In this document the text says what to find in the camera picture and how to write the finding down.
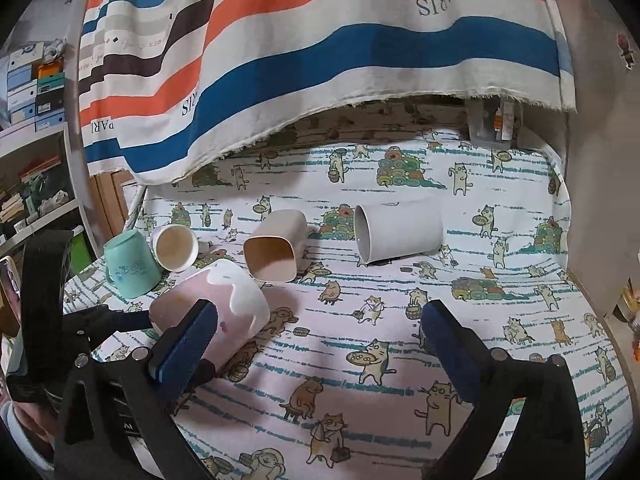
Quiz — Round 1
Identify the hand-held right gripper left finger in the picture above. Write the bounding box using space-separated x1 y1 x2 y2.
54 299 219 480

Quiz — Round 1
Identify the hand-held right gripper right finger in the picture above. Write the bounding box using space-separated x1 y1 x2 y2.
421 299 587 480

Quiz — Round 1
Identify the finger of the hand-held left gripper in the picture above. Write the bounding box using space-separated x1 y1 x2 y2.
64 309 152 347

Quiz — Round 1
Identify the pink and white cup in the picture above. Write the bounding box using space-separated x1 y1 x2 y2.
149 259 272 367

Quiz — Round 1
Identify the person's left forearm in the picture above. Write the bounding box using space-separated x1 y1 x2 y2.
0 377 57 467

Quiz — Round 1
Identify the small white round cup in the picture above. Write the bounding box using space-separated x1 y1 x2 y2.
150 224 211 274

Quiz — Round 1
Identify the white cylindrical cup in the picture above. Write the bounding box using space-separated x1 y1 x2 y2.
354 199 446 265

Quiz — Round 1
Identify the beige square cup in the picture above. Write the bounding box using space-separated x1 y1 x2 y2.
243 209 309 283

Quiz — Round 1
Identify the green box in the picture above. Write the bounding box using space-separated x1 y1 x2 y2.
70 232 97 274

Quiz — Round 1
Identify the mint green mug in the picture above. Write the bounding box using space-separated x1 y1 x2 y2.
102 231 163 295

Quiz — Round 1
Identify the cat printed blanket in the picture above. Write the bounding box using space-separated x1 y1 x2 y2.
62 105 637 480

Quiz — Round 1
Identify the wooden cabinet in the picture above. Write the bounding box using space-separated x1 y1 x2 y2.
92 170 139 242

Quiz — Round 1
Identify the white metal pole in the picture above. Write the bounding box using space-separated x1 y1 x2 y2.
63 0 103 262

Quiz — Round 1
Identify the white shelf unit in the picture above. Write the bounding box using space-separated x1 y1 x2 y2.
0 120 101 273

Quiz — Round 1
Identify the stack of shoe boxes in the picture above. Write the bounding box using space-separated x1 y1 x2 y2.
5 42 68 134

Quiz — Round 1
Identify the clear plastic container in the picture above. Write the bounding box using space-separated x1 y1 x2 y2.
467 97 526 149

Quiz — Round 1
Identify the striped cloth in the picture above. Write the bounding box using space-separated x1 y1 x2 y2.
77 0 579 187

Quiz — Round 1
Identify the wall sticker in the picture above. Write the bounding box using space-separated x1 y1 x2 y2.
615 32 639 69

